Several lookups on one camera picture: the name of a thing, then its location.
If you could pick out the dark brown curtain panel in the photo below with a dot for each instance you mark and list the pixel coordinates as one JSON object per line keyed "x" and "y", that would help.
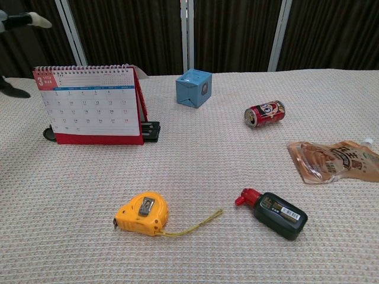
{"x": 127, "y": 32}
{"x": 334, "y": 32}
{"x": 234, "y": 32}
{"x": 29, "y": 50}

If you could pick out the blue paper box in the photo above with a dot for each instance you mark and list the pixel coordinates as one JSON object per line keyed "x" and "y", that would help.
{"x": 189, "y": 90}

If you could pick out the beige woven tablecloth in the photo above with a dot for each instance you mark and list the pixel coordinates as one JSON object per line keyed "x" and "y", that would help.
{"x": 207, "y": 165}

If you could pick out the black stand base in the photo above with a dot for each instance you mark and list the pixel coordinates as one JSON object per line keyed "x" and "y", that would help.
{"x": 152, "y": 131}

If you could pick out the white screen frame post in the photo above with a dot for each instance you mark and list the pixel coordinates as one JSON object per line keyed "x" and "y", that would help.
{"x": 187, "y": 35}
{"x": 71, "y": 32}
{"x": 279, "y": 32}

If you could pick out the black ink bottle red cap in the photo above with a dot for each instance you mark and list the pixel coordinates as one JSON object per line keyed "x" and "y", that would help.
{"x": 278, "y": 214}

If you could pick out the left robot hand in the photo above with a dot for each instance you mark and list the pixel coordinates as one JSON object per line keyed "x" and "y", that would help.
{"x": 17, "y": 20}

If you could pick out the brown spouted refill pouch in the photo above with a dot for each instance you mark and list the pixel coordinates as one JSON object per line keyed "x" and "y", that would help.
{"x": 334, "y": 161}

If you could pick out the red desk calendar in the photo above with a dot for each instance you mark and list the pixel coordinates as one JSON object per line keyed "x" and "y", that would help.
{"x": 91, "y": 106}

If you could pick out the yellow tape measure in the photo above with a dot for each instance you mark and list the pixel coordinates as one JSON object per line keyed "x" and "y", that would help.
{"x": 142, "y": 214}

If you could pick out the red cartoon drink can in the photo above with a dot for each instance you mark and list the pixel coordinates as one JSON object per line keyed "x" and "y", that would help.
{"x": 266, "y": 114}

